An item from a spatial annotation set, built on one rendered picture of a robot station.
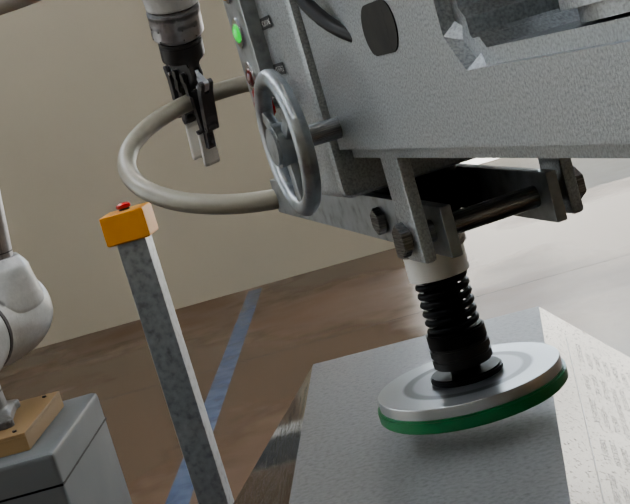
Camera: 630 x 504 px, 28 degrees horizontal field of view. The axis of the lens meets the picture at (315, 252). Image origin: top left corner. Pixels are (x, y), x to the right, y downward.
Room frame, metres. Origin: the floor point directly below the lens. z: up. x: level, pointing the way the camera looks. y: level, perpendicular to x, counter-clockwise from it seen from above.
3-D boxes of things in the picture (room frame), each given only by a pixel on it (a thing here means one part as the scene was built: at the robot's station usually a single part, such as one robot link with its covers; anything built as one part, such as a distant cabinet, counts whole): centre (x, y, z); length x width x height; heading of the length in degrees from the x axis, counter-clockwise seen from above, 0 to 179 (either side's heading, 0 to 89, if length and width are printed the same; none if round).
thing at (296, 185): (1.24, -0.04, 1.25); 0.15 x 0.10 x 0.15; 13
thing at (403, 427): (1.39, -0.13, 0.92); 0.22 x 0.22 x 0.04
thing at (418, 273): (1.39, -0.13, 1.07); 0.07 x 0.07 x 0.04
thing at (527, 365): (1.39, -0.13, 0.92); 0.21 x 0.21 x 0.01
